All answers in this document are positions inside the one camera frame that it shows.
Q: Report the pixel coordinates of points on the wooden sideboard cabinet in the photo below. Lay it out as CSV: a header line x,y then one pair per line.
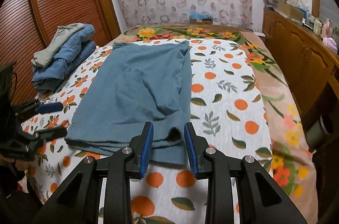
x,y
310,69

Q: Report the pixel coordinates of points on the grey folded garment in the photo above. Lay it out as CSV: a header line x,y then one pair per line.
x,y
42,58

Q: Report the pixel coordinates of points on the brown louvered wardrobe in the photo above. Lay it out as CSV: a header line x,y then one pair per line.
x,y
28,26

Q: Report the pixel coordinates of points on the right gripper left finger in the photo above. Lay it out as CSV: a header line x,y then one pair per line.
x,y
141,146

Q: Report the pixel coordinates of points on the dark blue denim garment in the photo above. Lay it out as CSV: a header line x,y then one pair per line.
x,y
64,62

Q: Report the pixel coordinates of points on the teal blue pants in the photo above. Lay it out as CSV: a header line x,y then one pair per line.
x,y
137,84

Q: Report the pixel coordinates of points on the floral pink blanket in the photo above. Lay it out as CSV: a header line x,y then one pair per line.
x,y
291,165

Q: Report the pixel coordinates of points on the pink plush toy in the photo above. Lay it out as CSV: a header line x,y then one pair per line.
x,y
327,37

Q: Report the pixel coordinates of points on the orange print bedsheet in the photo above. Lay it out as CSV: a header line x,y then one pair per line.
x,y
226,108

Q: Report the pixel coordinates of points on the cardboard box on cabinet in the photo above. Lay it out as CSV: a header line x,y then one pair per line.
x,y
289,11

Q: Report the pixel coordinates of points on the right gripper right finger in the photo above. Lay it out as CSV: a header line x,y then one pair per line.
x,y
195,146

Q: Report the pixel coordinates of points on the light blue denim garment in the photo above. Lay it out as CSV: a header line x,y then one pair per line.
x,y
82,35

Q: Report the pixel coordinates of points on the cardboard box with blue items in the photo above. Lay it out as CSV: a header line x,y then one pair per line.
x,y
203,18

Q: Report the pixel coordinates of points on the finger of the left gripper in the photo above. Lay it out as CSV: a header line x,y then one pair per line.
x,y
49,108
51,133

